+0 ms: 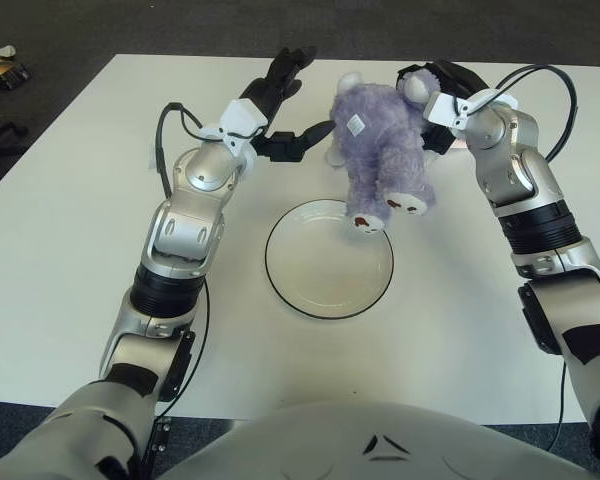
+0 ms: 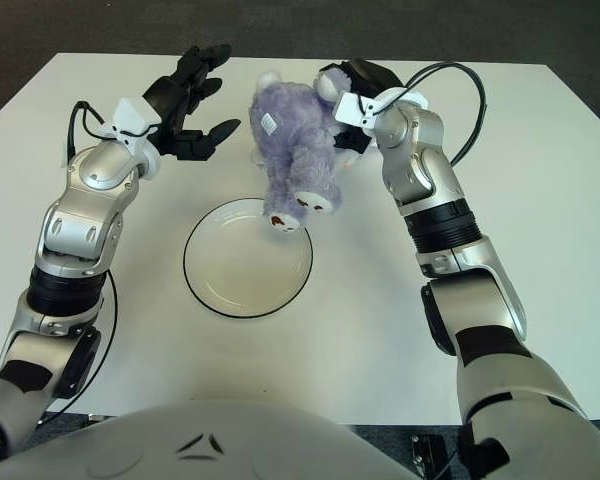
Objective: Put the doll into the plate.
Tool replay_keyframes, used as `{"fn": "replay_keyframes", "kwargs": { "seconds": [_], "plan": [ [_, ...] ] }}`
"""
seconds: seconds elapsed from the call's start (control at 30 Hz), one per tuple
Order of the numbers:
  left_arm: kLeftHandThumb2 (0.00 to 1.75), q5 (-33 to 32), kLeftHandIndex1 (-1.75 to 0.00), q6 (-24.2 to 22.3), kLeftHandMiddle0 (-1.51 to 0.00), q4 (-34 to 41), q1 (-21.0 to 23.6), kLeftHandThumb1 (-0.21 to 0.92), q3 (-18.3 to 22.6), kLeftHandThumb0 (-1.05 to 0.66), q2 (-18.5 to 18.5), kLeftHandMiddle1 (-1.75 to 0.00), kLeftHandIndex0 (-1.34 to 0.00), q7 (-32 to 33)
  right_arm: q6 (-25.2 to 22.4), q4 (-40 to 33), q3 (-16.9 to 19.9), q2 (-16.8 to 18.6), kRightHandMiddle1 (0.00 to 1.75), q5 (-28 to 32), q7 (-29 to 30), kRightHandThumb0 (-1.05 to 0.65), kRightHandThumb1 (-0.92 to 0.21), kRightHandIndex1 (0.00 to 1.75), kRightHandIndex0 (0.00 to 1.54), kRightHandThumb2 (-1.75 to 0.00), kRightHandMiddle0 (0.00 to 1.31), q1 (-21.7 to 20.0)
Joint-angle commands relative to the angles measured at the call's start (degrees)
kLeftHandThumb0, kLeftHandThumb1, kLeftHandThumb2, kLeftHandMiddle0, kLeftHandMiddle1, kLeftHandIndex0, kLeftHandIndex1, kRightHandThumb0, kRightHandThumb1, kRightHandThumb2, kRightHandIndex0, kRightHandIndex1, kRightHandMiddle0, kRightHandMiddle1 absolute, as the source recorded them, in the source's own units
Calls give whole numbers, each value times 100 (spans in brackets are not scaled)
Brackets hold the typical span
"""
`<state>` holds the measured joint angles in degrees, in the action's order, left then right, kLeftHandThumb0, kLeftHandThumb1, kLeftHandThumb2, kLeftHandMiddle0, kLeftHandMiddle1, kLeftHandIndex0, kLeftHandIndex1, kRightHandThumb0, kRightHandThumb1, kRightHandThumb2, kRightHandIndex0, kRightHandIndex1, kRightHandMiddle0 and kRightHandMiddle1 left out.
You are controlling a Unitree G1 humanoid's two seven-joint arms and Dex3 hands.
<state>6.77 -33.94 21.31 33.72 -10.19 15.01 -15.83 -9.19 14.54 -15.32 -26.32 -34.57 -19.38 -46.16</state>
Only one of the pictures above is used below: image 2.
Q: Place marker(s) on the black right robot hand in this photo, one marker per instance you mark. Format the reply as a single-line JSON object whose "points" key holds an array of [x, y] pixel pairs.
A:
{"points": [[375, 77]]}

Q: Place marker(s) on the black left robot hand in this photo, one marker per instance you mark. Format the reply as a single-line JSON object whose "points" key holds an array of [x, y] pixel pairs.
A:
{"points": [[175, 105]]}

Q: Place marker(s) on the purple plush bunny doll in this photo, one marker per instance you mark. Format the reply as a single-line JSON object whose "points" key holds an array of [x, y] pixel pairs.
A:
{"points": [[290, 140]]}

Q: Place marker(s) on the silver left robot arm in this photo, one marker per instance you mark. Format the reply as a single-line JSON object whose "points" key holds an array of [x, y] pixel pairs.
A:
{"points": [[90, 210]]}

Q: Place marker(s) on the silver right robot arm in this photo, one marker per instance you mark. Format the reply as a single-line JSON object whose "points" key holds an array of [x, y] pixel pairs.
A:
{"points": [[420, 165]]}

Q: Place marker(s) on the white plate with black rim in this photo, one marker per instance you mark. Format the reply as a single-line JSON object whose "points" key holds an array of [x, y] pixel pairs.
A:
{"points": [[240, 270]]}

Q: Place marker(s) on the white right wrist connector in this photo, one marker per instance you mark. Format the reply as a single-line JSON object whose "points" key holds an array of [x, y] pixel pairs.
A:
{"points": [[352, 110]]}

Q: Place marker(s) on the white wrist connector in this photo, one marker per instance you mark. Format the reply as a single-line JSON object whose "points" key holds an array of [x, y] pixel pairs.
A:
{"points": [[352, 110], [132, 117]]}

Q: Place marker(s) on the white left wrist connector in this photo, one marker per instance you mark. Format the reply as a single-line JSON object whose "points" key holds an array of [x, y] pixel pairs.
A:
{"points": [[132, 117]]}

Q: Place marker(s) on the grey robot torso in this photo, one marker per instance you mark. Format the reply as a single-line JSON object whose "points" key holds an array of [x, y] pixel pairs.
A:
{"points": [[205, 445]]}

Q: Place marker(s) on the black metal bracket with screws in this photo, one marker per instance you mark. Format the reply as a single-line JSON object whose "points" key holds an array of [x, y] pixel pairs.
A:
{"points": [[430, 455]]}

